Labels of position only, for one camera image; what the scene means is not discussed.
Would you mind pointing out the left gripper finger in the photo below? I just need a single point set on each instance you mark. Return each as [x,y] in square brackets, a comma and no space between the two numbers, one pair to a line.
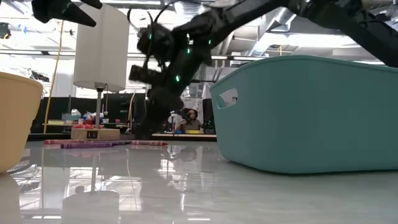
[93,3]
[77,15]

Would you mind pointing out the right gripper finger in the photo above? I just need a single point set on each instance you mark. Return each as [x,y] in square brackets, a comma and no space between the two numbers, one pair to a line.
[144,124]
[158,119]

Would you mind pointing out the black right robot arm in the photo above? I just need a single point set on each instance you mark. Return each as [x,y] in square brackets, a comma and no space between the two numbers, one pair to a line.
[311,12]

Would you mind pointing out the person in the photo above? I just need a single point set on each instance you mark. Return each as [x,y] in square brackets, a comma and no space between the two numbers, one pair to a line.
[190,123]

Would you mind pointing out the yellow flat box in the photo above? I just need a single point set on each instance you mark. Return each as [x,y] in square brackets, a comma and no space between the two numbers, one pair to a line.
[193,132]

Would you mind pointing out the white cylindrical lamp shade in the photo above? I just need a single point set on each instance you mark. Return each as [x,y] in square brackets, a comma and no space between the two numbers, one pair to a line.
[99,46]

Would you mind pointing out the white patterned cloth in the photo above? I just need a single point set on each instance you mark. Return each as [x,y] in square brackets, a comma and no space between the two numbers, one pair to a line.
[196,104]

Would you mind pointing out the thin black metal stand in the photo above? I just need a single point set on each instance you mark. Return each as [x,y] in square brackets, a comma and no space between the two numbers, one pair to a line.
[205,81]

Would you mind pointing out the metal lamp pole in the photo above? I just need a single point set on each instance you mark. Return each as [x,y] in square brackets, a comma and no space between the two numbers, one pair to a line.
[99,105]

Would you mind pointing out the red clips pile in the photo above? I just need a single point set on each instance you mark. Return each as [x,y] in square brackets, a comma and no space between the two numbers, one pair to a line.
[84,126]

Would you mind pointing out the yellow plastic bin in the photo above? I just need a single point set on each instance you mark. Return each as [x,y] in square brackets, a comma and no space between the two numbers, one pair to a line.
[15,124]

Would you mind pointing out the large teal plastic bin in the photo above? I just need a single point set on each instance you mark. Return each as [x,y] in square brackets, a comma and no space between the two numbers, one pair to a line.
[311,118]

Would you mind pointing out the silver ventilation duct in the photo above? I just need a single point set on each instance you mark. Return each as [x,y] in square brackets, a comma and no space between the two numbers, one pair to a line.
[273,21]

